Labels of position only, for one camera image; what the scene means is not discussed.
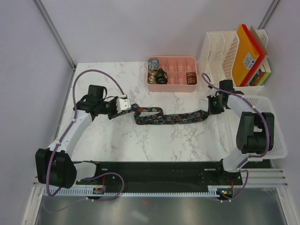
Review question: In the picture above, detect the dark floral patterned tie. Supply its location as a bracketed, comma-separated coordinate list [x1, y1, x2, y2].
[131, 104, 204, 125]

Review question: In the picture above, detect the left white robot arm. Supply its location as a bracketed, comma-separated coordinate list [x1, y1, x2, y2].
[35, 85, 131, 188]

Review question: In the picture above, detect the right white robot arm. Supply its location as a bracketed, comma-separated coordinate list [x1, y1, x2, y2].
[208, 80, 275, 185]

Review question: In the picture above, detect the red rolled tie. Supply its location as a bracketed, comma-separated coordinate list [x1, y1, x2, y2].
[186, 72, 197, 85]

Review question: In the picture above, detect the white perforated plastic basket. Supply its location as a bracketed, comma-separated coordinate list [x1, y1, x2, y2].
[225, 95, 287, 161]

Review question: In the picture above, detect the green book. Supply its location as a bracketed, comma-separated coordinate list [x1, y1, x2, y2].
[249, 70, 271, 86]

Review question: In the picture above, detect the white file organizer rack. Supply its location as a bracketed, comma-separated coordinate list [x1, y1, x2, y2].
[199, 30, 272, 90]

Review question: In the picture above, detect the beige floral rolled tie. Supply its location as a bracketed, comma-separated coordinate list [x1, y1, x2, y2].
[148, 71, 157, 84]

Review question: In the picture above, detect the pink compartment organizer box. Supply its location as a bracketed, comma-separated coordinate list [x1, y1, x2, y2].
[146, 56, 198, 93]

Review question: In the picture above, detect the black rolled tie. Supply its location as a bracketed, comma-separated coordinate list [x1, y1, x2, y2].
[156, 68, 168, 84]

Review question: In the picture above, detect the orange folder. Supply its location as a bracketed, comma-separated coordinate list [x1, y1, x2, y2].
[232, 24, 260, 87]

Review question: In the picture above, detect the grey rolled tie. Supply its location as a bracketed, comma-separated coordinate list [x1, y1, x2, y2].
[148, 58, 159, 71]

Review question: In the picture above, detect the red folder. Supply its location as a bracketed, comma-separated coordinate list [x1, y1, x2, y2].
[239, 24, 268, 87]

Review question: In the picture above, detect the brown cardboard folder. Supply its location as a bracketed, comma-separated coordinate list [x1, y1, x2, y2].
[250, 26, 269, 57]

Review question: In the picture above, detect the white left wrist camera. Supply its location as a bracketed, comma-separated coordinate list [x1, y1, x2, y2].
[116, 95, 131, 113]

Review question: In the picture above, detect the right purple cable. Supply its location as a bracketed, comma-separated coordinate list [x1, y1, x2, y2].
[202, 73, 270, 203]

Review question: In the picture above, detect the purple cable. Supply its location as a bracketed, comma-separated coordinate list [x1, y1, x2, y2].
[202, 73, 270, 203]
[45, 69, 127, 214]

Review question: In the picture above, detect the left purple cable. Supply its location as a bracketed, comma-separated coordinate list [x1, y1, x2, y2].
[45, 69, 127, 214]

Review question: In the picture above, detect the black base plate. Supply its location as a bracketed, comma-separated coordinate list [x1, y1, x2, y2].
[73, 162, 233, 195]

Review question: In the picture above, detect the white slotted cable duct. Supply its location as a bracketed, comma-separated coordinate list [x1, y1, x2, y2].
[56, 187, 223, 197]

